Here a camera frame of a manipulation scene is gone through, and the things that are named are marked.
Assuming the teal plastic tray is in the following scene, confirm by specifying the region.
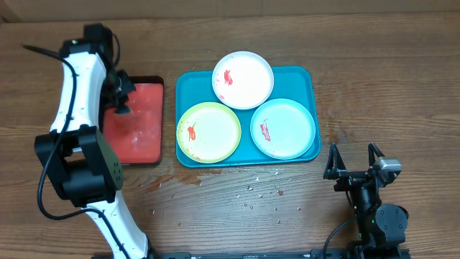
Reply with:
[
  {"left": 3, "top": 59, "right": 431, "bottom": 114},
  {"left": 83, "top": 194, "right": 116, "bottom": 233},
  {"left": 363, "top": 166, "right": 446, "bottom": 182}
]
[{"left": 175, "top": 65, "right": 322, "bottom": 168}]

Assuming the light blue plate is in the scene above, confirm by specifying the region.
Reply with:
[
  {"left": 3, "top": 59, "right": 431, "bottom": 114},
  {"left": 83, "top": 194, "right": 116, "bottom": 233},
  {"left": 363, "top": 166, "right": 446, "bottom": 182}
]
[{"left": 249, "top": 99, "right": 317, "bottom": 160}]

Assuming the dark red water tray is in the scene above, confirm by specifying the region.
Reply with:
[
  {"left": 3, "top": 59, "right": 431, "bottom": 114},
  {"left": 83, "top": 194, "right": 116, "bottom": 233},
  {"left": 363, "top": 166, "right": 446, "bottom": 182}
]
[{"left": 102, "top": 76, "right": 164, "bottom": 165}]

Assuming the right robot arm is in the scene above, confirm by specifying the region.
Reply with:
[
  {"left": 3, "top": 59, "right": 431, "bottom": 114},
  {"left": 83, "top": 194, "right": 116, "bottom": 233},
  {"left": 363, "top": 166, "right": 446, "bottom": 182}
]
[{"left": 320, "top": 142, "right": 410, "bottom": 258}]

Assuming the white plate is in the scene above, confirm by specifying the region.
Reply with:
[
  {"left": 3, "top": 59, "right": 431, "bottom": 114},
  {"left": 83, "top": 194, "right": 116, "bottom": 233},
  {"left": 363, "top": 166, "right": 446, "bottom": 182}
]
[{"left": 211, "top": 51, "right": 274, "bottom": 110}]

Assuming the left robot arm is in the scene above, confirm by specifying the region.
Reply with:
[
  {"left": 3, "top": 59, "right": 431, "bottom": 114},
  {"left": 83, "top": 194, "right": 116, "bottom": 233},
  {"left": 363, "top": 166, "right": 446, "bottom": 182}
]
[{"left": 27, "top": 24, "right": 158, "bottom": 258}]

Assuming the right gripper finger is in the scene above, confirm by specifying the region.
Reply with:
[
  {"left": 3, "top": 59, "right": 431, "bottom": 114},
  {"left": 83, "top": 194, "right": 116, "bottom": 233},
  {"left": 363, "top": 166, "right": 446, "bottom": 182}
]
[
  {"left": 323, "top": 142, "right": 346, "bottom": 180},
  {"left": 368, "top": 142, "right": 385, "bottom": 166}
]

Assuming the dark green sponge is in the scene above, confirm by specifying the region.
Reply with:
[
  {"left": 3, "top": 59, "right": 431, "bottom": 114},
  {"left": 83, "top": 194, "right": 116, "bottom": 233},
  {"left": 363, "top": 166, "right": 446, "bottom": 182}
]
[{"left": 114, "top": 104, "right": 131, "bottom": 115}]

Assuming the green rimmed plate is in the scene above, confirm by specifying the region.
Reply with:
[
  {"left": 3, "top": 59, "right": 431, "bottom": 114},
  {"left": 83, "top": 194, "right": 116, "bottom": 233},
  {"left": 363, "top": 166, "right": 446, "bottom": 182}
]
[{"left": 176, "top": 102, "right": 242, "bottom": 164}]

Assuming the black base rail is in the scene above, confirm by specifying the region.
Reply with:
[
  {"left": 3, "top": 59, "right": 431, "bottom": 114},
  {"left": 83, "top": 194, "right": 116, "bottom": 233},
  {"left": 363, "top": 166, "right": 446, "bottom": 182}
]
[{"left": 91, "top": 247, "right": 411, "bottom": 259}]

